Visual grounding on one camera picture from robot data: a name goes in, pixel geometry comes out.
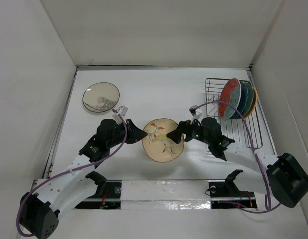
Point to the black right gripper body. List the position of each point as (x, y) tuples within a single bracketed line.
[(193, 131)]

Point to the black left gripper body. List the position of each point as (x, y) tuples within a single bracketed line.
[(119, 133)]

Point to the beige plate with bird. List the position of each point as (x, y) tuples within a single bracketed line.
[(157, 145)]

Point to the red patterned plate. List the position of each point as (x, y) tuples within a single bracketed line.
[(230, 96)]

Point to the light blue flower plate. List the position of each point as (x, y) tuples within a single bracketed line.
[(248, 97)]

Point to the dark teal scalloped plate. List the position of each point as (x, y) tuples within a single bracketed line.
[(243, 99)]

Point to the orange woven wicker plate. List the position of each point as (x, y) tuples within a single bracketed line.
[(253, 103)]

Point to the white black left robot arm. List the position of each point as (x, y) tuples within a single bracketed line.
[(43, 207)]

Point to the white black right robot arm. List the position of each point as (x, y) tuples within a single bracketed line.
[(280, 176)]

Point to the cream plate with tree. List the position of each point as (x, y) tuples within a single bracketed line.
[(100, 97)]

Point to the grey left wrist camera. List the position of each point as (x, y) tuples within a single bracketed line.
[(121, 110)]

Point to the dark wire dish rack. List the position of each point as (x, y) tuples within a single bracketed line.
[(232, 128)]

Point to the metal base rail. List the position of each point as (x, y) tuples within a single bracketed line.
[(168, 195)]

